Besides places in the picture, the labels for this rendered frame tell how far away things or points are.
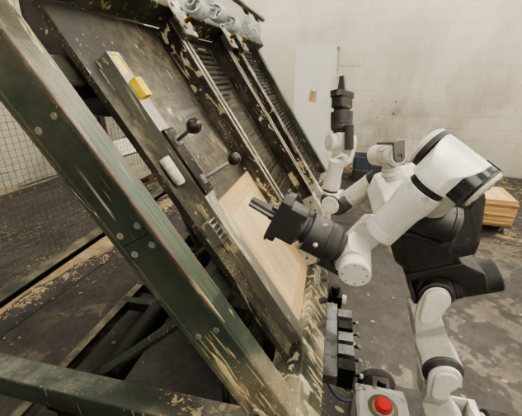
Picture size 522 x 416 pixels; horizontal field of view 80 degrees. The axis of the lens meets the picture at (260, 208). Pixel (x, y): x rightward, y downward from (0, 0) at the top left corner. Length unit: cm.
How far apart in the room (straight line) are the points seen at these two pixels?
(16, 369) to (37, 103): 90
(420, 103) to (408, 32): 116
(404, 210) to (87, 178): 60
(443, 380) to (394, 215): 93
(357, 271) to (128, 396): 77
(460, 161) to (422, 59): 575
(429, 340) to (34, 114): 135
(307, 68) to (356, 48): 156
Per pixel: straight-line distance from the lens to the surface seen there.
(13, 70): 74
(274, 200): 127
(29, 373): 132
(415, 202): 62
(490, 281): 128
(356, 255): 68
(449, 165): 62
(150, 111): 88
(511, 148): 683
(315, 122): 499
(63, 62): 92
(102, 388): 118
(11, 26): 75
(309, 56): 498
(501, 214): 434
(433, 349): 143
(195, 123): 77
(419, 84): 635
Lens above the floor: 165
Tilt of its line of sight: 23 degrees down
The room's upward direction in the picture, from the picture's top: straight up
